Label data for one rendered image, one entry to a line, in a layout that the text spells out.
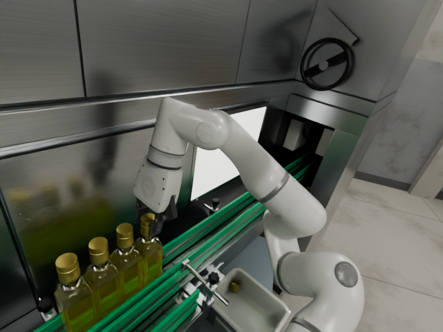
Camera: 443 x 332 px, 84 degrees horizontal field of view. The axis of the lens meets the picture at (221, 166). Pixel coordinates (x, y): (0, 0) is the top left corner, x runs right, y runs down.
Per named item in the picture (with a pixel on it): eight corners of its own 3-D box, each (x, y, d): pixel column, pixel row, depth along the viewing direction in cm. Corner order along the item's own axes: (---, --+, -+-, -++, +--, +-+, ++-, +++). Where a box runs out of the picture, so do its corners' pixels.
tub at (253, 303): (232, 279, 92) (236, 264, 88) (285, 324, 81) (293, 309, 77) (200, 312, 80) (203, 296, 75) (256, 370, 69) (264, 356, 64)
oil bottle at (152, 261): (149, 278, 74) (150, 226, 63) (161, 291, 71) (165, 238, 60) (132, 290, 70) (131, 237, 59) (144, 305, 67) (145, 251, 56)
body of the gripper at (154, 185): (136, 147, 52) (126, 193, 55) (168, 168, 47) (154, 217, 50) (163, 147, 58) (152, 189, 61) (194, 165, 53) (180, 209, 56)
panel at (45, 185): (246, 167, 122) (264, 100, 105) (252, 170, 120) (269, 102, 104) (31, 280, 58) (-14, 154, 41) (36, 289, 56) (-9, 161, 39)
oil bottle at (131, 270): (131, 290, 70) (130, 236, 59) (143, 304, 67) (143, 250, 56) (113, 303, 66) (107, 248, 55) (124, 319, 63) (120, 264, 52)
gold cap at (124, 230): (128, 234, 57) (127, 219, 55) (136, 243, 55) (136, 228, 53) (113, 242, 54) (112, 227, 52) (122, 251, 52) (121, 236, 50)
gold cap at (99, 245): (103, 248, 52) (101, 233, 50) (113, 257, 51) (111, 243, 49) (86, 257, 50) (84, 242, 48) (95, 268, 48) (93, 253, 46)
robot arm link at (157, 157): (138, 138, 51) (136, 151, 52) (166, 155, 47) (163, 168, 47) (165, 139, 57) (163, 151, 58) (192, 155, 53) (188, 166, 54)
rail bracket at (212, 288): (185, 275, 76) (189, 248, 70) (227, 315, 68) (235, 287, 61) (178, 281, 74) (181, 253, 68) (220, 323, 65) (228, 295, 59)
